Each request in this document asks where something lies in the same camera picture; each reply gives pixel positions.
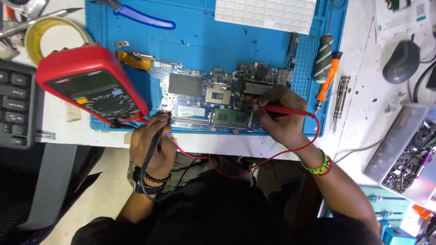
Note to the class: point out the person's black shirt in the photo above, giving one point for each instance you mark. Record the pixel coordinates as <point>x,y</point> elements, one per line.
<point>218,214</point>

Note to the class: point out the blue laptop motherboard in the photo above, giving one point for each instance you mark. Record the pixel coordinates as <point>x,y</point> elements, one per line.
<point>211,95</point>

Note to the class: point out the grey computer mouse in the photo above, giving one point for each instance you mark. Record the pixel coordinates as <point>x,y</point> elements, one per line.
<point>401,63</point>

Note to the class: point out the white keyboard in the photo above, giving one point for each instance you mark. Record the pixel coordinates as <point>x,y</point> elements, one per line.
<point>267,13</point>

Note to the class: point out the silver tweezers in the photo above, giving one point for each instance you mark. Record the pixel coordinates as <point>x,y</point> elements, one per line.
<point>37,20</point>

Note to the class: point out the person's right fingers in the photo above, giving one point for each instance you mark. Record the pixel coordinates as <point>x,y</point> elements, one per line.
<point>272,98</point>

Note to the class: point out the person's left hand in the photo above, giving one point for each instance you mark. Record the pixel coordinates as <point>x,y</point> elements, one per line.
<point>153,149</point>

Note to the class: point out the blue silicone repair mat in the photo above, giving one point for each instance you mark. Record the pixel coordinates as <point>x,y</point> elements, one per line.
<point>211,40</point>

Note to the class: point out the black keyboard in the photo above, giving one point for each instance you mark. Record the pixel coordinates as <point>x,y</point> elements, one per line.
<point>15,102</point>

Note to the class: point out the silver precision screwdriver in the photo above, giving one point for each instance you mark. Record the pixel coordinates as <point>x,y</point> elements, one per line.
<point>340,98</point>

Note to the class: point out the red digital multimeter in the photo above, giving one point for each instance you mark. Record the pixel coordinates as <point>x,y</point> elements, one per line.
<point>90,83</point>

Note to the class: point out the teal parts organiser box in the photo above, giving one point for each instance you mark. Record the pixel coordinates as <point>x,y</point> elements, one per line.
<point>388,217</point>

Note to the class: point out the white printed paper sheet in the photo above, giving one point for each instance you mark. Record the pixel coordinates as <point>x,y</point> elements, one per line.
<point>400,17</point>

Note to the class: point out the black wristwatch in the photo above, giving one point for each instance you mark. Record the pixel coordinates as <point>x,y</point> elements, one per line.
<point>146,183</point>

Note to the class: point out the small black circuit board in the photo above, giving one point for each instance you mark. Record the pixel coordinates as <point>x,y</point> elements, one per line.
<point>293,44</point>

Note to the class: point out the roll of yellow tape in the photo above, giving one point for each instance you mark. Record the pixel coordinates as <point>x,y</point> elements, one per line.
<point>51,35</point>

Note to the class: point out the orange and black screwdriver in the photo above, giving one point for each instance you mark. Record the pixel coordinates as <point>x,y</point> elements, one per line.
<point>328,76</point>

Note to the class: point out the clear tray of screws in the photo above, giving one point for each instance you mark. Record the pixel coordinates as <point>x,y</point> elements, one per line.
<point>405,153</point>

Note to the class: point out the person's left fingers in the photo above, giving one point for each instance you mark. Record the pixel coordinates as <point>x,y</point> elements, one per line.
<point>161,120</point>

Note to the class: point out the black and grey striped screwdriver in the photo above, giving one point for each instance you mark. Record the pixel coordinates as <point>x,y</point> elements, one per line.
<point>323,58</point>

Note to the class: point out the red multimeter probe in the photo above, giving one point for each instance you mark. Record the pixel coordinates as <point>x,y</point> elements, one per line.
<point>289,111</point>

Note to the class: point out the person's right hand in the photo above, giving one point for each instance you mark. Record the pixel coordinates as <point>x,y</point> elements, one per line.
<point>282,126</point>

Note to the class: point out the black multimeter probe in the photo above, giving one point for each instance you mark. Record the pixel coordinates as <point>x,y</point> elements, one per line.
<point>155,143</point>

